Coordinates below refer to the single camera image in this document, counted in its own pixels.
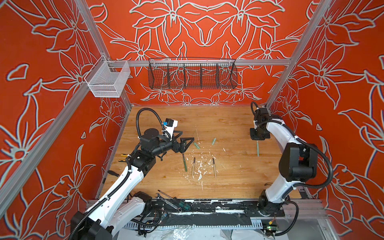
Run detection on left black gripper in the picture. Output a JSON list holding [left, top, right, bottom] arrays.
[[151, 129, 193, 157]]

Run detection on silver wrench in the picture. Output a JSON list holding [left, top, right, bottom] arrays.
[[157, 194, 182, 213]]

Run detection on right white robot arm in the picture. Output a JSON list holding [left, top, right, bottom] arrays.
[[250, 102, 334, 217]]

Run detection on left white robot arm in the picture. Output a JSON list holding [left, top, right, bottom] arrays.
[[68, 108, 195, 240]]

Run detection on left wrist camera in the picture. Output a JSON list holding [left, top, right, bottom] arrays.
[[162, 118, 178, 140]]

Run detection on black handled screwdriver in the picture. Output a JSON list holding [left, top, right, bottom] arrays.
[[108, 170, 120, 177]]

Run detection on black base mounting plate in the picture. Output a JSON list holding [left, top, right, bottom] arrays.
[[144, 198, 286, 218]]

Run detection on green handled screwdriver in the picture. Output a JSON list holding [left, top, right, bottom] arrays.
[[158, 190, 192, 212]]

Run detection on white wire mesh basket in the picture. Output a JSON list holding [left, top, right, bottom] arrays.
[[84, 56, 131, 98]]

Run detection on yellow black pliers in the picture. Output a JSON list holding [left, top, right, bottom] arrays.
[[119, 154, 131, 163]]

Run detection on small green circuit board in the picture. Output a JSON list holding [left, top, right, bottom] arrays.
[[263, 220, 279, 234]]

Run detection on black wire mesh basket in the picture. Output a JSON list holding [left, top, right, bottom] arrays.
[[148, 57, 238, 90]]

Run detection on white slotted cable duct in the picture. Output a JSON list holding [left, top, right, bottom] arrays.
[[124, 218, 264, 231]]

